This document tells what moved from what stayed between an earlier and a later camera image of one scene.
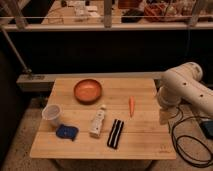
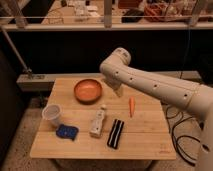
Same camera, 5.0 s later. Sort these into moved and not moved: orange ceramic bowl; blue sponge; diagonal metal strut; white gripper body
Moved: white gripper body
Not moved: diagonal metal strut; orange ceramic bowl; blue sponge
